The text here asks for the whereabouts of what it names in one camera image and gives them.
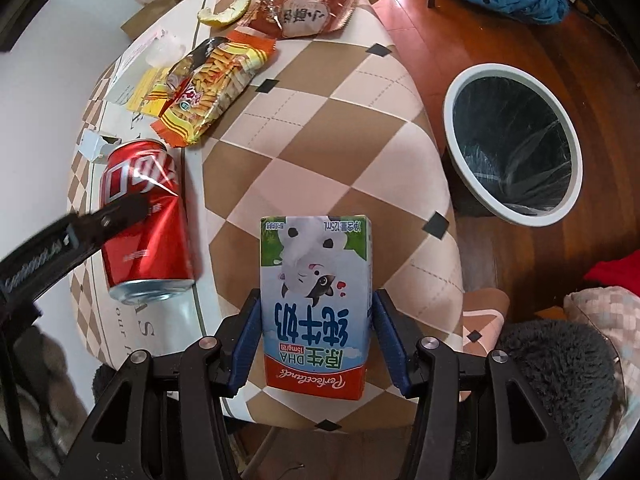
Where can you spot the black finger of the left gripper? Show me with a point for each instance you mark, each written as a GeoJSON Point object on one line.
{"type": "Point", "coordinates": [43, 260]}

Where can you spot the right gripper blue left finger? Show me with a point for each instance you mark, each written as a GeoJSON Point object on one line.
{"type": "Point", "coordinates": [213, 369]}

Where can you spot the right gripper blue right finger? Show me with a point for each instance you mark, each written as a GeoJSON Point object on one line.
{"type": "Point", "coordinates": [422, 368]}

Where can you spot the red cola can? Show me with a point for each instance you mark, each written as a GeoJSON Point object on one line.
{"type": "Point", "coordinates": [150, 260]}

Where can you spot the blue white milk carton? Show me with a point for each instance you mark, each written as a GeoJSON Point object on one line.
{"type": "Point", "coordinates": [316, 294]}

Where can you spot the yellow cigarette pack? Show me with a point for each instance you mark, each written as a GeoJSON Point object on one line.
{"type": "Point", "coordinates": [151, 93]}

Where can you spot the orange yellow snack bag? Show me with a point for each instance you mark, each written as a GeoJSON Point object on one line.
{"type": "Point", "coordinates": [222, 72]}

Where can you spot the white medicine box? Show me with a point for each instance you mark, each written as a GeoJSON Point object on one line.
{"type": "Point", "coordinates": [131, 66]}

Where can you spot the white round trash bin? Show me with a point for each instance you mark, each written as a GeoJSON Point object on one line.
{"type": "Point", "coordinates": [512, 151]}

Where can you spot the dark fluffy cushion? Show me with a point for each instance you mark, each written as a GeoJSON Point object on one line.
{"type": "Point", "coordinates": [570, 367]}

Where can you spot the small white open box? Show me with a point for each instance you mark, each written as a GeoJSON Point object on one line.
{"type": "Point", "coordinates": [97, 146]}

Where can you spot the checkered pastel blanket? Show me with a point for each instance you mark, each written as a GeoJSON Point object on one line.
{"type": "Point", "coordinates": [614, 312]}

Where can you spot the red pillow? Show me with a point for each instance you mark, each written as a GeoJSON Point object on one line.
{"type": "Point", "coordinates": [624, 273]}

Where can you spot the checkered tablecloth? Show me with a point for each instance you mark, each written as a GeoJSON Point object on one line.
{"type": "Point", "coordinates": [333, 125]}

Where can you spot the clear plastic cup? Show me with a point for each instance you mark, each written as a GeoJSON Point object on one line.
{"type": "Point", "coordinates": [165, 51]}

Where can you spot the brown paper bag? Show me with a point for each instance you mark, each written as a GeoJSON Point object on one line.
{"type": "Point", "coordinates": [146, 17]}

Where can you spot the yellow fruit peel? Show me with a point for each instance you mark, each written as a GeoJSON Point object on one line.
{"type": "Point", "coordinates": [225, 17]}

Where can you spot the brown snack wrapper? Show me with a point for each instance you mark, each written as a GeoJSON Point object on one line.
{"type": "Point", "coordinates": [288, 19]}

